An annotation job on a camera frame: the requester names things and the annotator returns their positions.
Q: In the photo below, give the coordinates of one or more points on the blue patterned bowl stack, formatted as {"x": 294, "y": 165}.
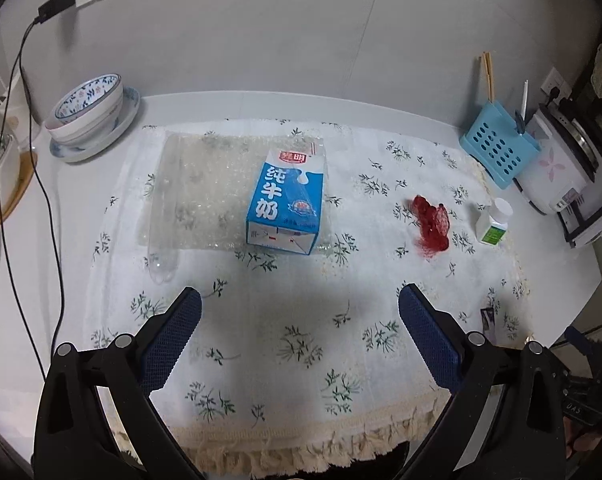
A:
{"x": 111, "y": 145}

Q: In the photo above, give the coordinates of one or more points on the wooden chopstick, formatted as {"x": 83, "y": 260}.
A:
{"x": 490, "y": 76}
{"x": 485, "y": 77}

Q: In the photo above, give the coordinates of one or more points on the black power adapter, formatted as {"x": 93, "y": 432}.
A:
{"x": 56, "y": 5}

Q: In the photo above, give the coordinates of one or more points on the blue milk carton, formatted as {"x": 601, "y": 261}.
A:
{"x": 286, "y": 205}

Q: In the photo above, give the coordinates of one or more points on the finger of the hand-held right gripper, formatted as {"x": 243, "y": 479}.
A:
{"x": 578, "y": 335}

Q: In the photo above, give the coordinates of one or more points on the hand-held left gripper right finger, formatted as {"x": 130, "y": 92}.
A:
{"x": 428, "y": 340}

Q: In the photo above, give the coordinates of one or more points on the white toaster oven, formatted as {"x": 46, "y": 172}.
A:
{"x": 591, "y": 215}

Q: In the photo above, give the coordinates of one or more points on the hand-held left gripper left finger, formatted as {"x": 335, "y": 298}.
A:
{"x": 173, "y": 340}

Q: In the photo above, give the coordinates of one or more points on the blue plastic utensil basket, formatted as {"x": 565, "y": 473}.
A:
{"x": 496, "y": 145}

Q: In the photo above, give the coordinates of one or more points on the white rice cooker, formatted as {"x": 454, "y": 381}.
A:
{"x": 551, "y": 170}

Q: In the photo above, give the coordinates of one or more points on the purple nail clipper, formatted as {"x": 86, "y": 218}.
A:
{"x": 488, "y": 320}

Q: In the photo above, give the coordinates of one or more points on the white paper cup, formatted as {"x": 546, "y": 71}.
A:
{"x": 7, "y": 110}

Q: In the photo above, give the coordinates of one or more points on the white pill bottle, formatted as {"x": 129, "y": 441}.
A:
{"x": 493, "y": 225}

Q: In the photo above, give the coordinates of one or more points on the white bowl with blue trim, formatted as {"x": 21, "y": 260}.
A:
{"x": 88, "y": 130}

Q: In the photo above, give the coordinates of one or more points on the blue floral ceramic bowl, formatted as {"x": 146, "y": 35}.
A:
{"x": 88, "y": 97}

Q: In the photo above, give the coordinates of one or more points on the red mesh net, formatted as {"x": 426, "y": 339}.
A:
{"x": 431, "y": 225}

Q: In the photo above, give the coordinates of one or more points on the floral fringed tablecloth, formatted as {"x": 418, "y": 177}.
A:
{"x": 261, "y": 320}

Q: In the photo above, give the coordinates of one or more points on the white plastic stick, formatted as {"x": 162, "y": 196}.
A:
{"x": 525, "y": 95}

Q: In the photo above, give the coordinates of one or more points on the white straw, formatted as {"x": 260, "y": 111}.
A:
{"x": 1, "y": 82}

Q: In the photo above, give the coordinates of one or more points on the clear bubble wrap sheet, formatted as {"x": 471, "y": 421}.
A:
{"x": 201, "y": 195}

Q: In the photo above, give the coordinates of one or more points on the white wall socket with plug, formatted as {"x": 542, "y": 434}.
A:
{"x": 555, "y": 85}

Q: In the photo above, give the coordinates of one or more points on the person's right hand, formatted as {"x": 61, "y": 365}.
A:
{"x": 583, "y": 435}

